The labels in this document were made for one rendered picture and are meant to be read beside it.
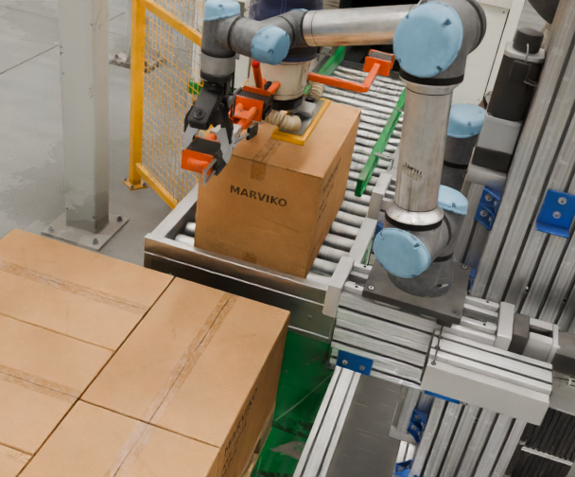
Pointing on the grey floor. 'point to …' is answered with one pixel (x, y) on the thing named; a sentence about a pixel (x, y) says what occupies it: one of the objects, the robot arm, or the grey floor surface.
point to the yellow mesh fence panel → (144, 90)
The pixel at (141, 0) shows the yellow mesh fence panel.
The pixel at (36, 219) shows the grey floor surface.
